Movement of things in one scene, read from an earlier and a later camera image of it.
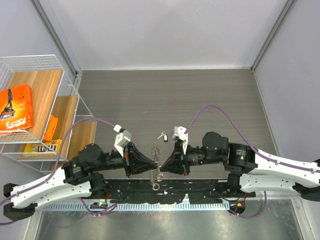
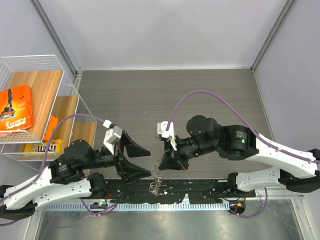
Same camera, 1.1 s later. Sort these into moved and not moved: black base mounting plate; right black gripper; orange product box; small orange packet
Moved: right black gripper
Not moved: orange product box; small orange packet; black base mounting plate
